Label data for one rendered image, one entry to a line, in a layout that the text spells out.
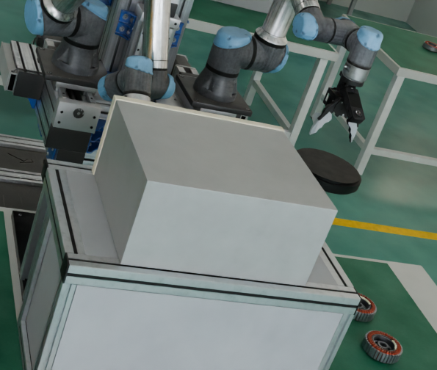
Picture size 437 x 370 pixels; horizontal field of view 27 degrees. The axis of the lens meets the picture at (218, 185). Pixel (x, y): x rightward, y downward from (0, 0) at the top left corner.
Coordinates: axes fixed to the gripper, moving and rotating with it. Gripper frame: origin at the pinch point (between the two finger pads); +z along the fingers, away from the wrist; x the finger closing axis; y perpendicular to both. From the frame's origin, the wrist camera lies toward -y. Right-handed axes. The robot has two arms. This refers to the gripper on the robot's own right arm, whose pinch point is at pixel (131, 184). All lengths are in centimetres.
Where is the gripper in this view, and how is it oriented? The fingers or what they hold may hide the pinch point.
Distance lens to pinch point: 242.6
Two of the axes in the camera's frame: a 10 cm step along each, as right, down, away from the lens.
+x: -9.2, -1.4, -3.7
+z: -0.7, 9.8, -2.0
